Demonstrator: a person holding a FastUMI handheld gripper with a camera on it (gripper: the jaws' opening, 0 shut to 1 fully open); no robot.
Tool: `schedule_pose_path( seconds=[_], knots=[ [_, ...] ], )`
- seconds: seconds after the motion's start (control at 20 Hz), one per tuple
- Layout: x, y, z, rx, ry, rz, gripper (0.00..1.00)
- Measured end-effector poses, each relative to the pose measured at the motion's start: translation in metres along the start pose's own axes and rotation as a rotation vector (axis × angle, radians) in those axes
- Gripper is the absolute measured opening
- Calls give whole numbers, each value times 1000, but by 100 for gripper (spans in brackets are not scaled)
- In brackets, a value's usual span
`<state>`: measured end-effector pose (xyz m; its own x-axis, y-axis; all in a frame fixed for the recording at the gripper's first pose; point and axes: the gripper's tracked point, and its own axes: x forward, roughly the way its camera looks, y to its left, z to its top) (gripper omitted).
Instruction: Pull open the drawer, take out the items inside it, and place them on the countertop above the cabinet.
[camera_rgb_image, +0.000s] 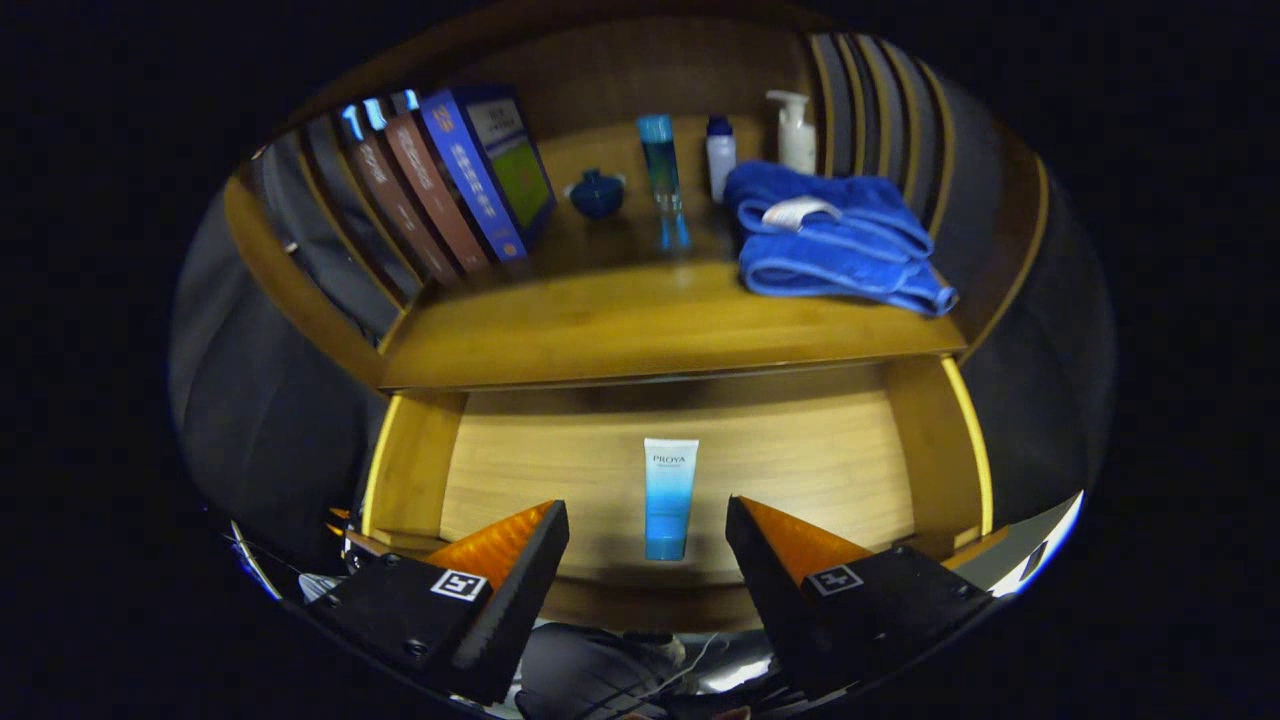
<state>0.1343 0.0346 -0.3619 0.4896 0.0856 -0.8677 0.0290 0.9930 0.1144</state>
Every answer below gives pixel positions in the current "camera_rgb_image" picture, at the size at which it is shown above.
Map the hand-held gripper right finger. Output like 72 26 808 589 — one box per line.
725 495 996 701

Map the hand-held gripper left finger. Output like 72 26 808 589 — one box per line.
305 500 571 706

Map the blue white cosmetic tube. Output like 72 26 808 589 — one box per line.
643 438 700 562

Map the wooden drawer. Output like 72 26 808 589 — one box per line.
360 355 1011 633

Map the wooden countertop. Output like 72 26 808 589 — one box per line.
378 115 969 393

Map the wooden cabinet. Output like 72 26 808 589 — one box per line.
222 5 1051 641

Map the black backdrop cloth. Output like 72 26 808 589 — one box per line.
170 60 1116 601

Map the blue folded towel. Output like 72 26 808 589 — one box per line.
722 160 959 318

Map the brown book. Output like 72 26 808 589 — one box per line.
383 92 491 274
342 100 463 289

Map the blue lidded teacup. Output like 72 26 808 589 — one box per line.
568 168 626 220

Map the blue book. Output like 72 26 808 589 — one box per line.
418 85 558 263

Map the small white bottle blue cap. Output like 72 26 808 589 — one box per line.
705 115 738 204

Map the tall blue bottle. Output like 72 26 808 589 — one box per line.
637 113 693 253

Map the white pump bottle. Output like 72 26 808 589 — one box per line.
765 90 818 176

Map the thin floor cable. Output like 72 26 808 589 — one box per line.
580 632 731 720

